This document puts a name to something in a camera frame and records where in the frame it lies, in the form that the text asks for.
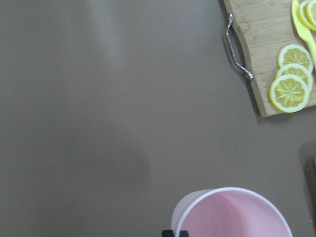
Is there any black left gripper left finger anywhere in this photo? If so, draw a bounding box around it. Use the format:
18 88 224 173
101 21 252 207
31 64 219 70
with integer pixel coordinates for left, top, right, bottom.
161 230 174 237

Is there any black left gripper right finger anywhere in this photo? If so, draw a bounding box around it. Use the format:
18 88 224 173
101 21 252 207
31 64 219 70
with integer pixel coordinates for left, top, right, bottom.
179 231 189 237

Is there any pink plastic cup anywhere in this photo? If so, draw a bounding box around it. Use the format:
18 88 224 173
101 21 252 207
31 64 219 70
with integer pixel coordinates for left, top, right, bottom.
171 187 292 237

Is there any lemon slice front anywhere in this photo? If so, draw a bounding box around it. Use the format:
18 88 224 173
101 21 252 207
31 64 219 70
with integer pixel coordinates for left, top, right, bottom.
269 74 310 113

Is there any lemon slice middle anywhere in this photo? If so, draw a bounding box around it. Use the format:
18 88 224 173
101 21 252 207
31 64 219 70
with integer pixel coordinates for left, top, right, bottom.
276 63 313 92

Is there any lemon slice rear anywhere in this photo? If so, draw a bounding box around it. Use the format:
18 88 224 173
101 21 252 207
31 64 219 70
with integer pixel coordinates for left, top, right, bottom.
277 44 314 72

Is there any wooden cutting board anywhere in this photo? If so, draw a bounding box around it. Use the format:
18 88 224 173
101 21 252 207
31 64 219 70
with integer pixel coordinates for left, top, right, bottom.
220 0 307 117

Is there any yellow plastic knife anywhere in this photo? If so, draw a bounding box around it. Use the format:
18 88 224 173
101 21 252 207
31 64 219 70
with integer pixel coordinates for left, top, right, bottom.
291 0 316 68

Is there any lemon slice pair top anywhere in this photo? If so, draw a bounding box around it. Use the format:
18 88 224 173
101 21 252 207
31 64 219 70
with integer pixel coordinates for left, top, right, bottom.
298 0 316 32

